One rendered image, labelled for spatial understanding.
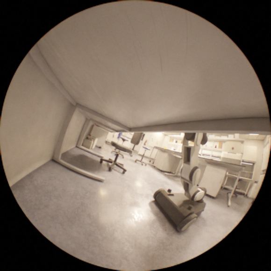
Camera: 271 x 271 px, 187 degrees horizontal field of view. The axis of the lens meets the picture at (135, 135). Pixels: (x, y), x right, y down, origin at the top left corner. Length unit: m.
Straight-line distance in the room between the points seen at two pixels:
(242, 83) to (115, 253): 0.75
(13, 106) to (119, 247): 0.89
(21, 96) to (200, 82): 0.70
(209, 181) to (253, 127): 2.20
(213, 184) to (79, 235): 2.40
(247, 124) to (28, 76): 0.84
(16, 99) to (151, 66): 0.60
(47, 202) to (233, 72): 0.89
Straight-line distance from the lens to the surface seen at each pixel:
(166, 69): 0.20
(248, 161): 4.82
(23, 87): 0.59
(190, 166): 0.75
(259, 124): 0.31
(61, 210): 0.68
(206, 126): 0.31
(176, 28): 0.17
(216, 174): 2.40
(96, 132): 2.94
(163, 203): 0.98
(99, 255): 0.58
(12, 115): 0.60
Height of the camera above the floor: 0.57
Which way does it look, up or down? 7 degrees up
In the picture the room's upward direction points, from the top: 22 degrees clockwise
